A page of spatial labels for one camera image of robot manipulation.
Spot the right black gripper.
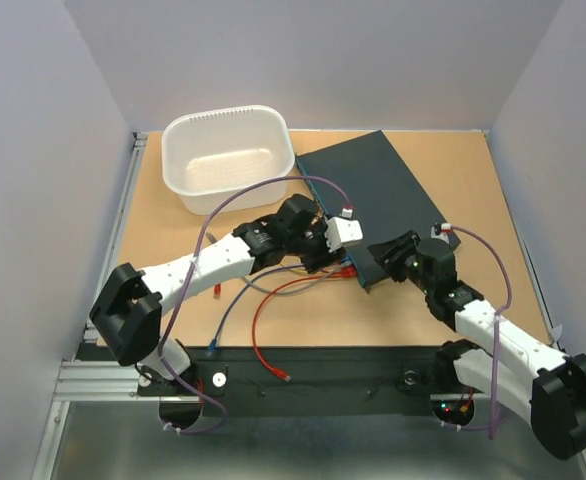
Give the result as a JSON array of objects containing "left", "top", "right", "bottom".
[{"left": 366, "top": 229, "right": 433, "bottom": 295}]

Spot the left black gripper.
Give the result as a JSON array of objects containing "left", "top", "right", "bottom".
[{"left": 284, "top": 213, "right": 345, "bottom": 274}]

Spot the long red patch cable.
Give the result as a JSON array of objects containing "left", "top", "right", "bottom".
[{"left": 251, "top": 267, "right": 359, "bottom": 384}]

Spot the dark network switch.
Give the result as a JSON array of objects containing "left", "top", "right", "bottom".
[{"left": 296, "top": 131, "right": 445, "bottom": 291}]

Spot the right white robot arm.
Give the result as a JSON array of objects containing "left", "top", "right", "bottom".
[{"left": 368, "top": 224, "right": 586, "bottom": 460}]

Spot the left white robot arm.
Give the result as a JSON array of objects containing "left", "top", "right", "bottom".
[{"left": 89, "top": 194, "right": 345, "bottom": 394}]

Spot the white plastic tub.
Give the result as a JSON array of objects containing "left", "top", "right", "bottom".
[{"left": 161, "top": 105, "right": 295, "bottom": 216}]

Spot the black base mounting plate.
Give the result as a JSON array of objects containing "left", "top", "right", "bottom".
[{"left": 136, "top": 346, "right": 478, "bottom": 428}]

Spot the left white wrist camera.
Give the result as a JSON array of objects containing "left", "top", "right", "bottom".
[{"left": 324, "top": 216, "right": 363, "bottom": 252}]

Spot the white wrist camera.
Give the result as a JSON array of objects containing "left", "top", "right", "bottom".
[
  {"left": 324, "top": 216, "right": 363, "bottom": 252},
  {"left": 430, "top": 223, "right": 453, "bottom": 241}
]

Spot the yellow patch cable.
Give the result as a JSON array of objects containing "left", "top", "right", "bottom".
[{"left": 292, "top": 267, "right": 359, "bottom": 282}]

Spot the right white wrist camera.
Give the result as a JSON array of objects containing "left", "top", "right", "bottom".
[{"left": 430, "top": 223, "right": 453, "bottom": 241}]

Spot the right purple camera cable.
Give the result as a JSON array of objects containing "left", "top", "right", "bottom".
[{"left": 442, "top": 224, "right": 514, "bottom": 440}]

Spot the purple camera cable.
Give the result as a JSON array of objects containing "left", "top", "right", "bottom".
[
  {"left": 442, "top": 224, "right": 514, "bottom": 440},
  {"left": 158, "top": 174, "right": 355, "bottom": 435}
]

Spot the grey patch cable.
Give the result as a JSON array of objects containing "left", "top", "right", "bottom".
[{"left": 207, "top": 232, "right": 354, "bottom": 297}]

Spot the blue patch cable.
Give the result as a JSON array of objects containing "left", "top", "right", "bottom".
[{"left": 205, "top": 264, "right": 304, "bottom": 357}]

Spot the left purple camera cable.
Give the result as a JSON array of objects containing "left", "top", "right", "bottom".
[{"left": 158, "top": 174, "right": 355, "bottom": 435}]

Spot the aluminium frame rail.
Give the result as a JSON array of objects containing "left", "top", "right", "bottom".
[{"left": 32, "top": 132, "right": 148, "bottom": 479}]

